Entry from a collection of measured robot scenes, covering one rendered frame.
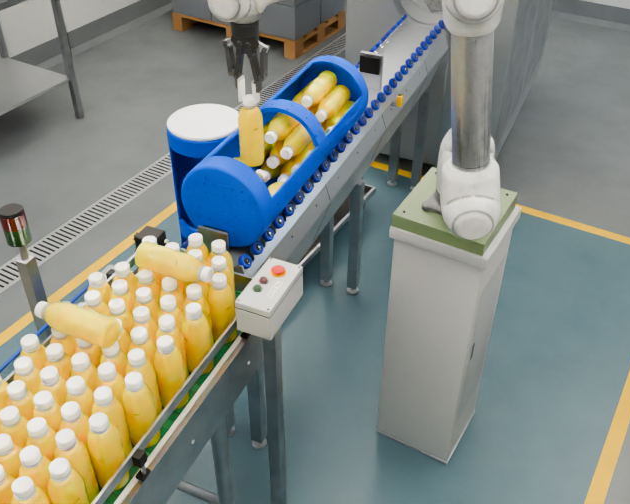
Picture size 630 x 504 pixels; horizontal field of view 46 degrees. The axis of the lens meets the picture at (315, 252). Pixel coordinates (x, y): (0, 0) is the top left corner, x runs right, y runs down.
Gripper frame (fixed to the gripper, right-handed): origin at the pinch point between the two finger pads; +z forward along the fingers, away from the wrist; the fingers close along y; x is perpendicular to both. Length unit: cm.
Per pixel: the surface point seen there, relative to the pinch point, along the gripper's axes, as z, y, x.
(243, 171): 21.5, -1.1, 7.9
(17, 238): 24, 39, 57
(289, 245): 57, -8, -7
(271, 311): 34, -28, 46
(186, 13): 125, 242, -338
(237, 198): 28.9, -0.4, 11.3
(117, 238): 142, 128, -78
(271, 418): 86, -23, 39
